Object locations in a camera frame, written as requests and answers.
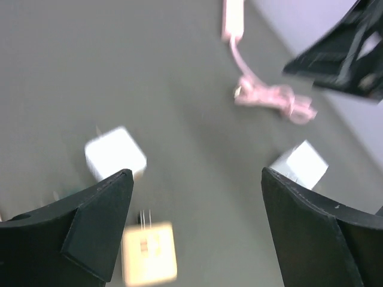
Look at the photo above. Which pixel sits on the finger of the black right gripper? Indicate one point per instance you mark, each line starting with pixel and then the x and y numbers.
pixel 335 61

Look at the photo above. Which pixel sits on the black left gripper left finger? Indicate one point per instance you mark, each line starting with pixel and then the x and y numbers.
pixel 71 242

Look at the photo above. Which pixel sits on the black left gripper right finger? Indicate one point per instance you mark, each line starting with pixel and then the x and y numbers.
pixel 319 241

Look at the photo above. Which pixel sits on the orange cube adapter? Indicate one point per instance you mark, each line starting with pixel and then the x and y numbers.
pixel 148 255

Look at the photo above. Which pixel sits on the white tiger cube plug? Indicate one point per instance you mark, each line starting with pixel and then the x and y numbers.
pixel 113 151

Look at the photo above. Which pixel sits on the pink power strip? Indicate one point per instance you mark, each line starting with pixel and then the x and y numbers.
pixel 233 20

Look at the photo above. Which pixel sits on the white cube adapter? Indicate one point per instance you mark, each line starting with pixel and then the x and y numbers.
pixel 301 164

